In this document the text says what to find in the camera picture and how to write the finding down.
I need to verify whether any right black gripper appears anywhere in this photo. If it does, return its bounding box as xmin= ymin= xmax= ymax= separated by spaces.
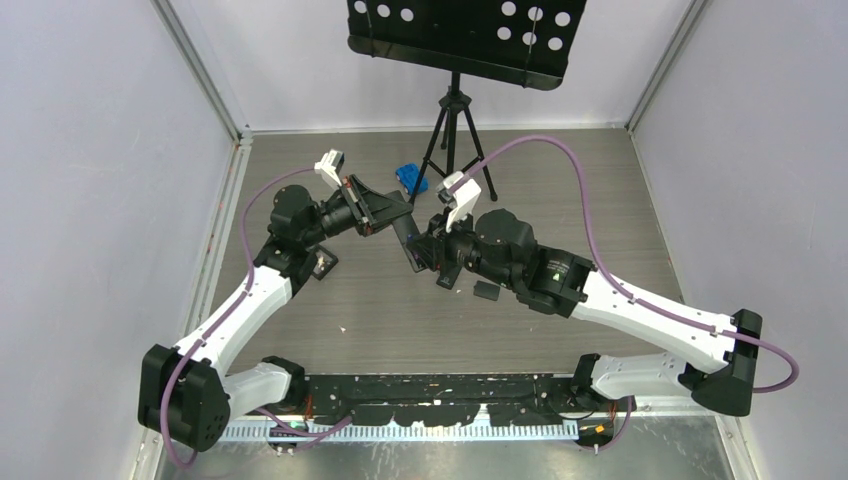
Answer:
xmin=408 ymin=204 xmax=518 ymax=290

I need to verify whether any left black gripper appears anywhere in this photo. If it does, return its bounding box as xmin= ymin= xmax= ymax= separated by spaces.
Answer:
xmin=302 ymin=175 xmax=413 ymax=248

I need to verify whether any plain black remote control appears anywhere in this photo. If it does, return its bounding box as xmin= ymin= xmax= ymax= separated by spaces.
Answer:
xmin=392 ymin=211 xmax=427 ymax=273

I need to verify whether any black battery cover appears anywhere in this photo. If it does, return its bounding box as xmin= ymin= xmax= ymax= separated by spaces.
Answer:
xmin=473 ymin=281 xmax=501 ymax=301

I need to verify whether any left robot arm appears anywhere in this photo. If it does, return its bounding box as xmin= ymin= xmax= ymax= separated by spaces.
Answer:
xmin=137 ymin=175 xmax=413 ymax=452

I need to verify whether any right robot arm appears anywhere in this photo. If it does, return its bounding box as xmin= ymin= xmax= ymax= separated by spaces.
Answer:
xmin=399 ymin=209 xmax=762 ymax=417

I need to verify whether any black remote with buttons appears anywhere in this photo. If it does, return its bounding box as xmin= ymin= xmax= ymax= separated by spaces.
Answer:
xmin=436 ymin=265 xmax=462 ymax=290

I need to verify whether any blue toy car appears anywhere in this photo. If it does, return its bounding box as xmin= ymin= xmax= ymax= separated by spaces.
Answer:
xmin=395 ymin=163 xmax=429 ymax=196

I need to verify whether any black music stand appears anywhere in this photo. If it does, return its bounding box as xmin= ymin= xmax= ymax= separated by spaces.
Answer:
xmin=347 ymin=1 xmax=587 ymax=177

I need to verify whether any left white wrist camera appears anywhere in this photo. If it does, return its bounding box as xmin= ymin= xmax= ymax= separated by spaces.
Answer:
xmin=313 ymin=149 xmax=345 ymax=189

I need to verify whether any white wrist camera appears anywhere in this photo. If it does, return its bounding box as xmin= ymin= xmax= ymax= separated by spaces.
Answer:
xmin=313 ymin=149 xmax=345 ymax=189
xmin=436 ymin=171 xmax=482 ymax=233

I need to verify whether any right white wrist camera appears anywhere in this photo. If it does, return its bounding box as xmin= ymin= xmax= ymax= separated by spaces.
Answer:
xmin=436 ymin=171 xmax=482 ymax=233

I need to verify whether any black square frame box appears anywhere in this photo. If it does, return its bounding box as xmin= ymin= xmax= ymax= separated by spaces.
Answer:
xmin=312 ymin=245 xmax=339 ymax=281

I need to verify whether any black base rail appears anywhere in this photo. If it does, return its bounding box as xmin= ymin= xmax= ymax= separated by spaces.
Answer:
xmin=264 ymin=372 xmax=637 ymax=429

